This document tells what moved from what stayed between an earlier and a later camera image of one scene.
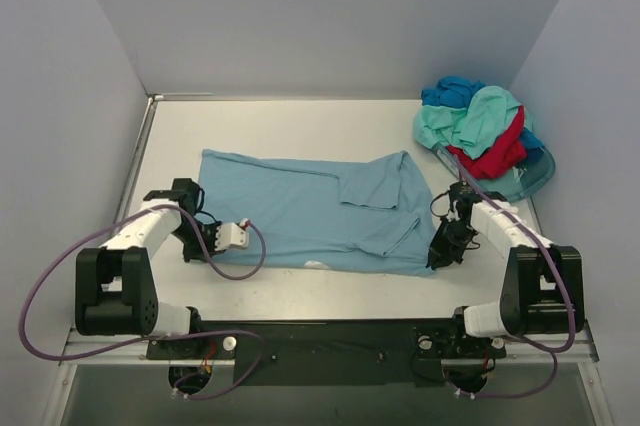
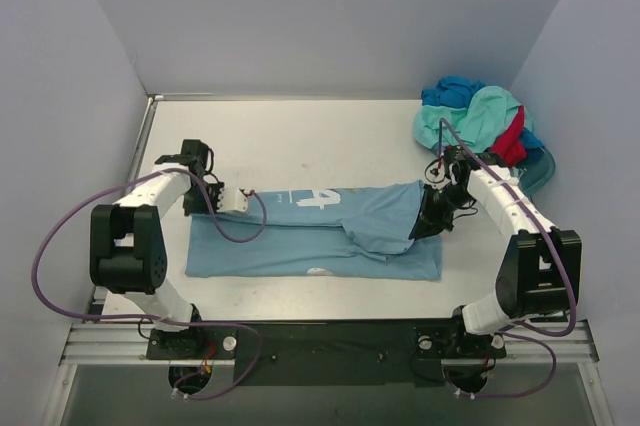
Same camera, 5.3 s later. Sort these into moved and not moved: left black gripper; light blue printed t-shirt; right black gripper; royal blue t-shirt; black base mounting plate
Moved: left black gripper; right black gripper; light blue printed t-shirt
Not moved: black base mounting plate; royal blue t-shirt
